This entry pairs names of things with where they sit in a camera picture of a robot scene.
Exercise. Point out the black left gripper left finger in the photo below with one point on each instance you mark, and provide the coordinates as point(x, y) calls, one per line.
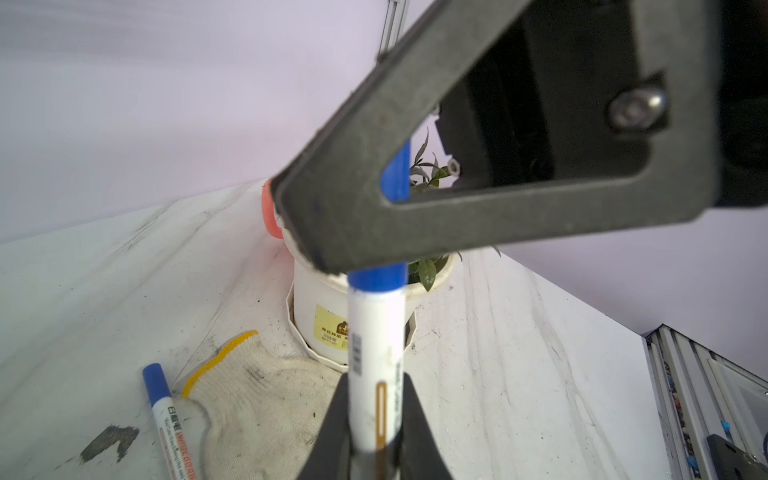
point(330, 456)

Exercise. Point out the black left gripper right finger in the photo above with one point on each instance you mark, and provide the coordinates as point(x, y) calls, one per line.
point(419, 457)

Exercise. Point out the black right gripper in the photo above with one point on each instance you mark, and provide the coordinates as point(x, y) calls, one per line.
point(627, 114)

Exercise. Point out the white marker pen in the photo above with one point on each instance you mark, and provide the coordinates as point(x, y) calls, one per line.
point(375, 392)
point(167, 421)

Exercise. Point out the pink watering can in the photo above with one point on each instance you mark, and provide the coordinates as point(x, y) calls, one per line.
point(269, 213)

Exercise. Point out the white knit glove on table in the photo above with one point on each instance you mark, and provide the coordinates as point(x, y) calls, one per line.
point(264, 411)

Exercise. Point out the potted green plant white pot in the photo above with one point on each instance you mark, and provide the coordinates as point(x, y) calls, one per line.
point(318, 302)

